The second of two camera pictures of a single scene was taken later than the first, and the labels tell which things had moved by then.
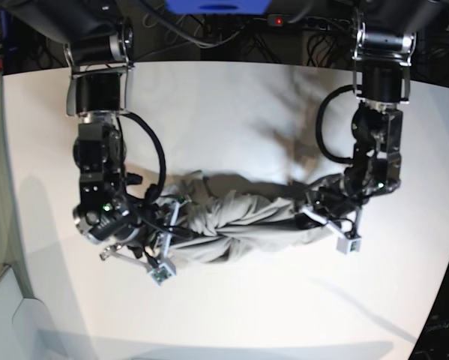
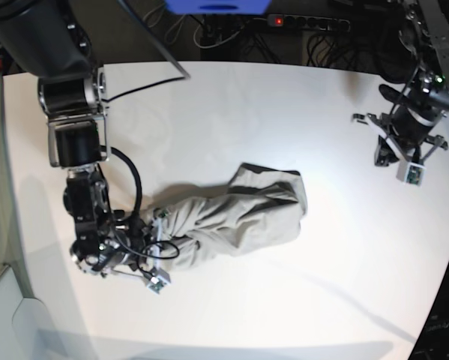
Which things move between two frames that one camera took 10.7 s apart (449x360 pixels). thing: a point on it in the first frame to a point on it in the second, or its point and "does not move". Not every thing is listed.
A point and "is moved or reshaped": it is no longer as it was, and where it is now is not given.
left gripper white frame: x=109 y=252 to x=157 y=225
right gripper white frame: x=304 y=222 to x=384 y=154
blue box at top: x=219 y=7 does not move
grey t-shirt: x=209 y=224 is moved or reshaped
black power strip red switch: x=315 y=22 does not move
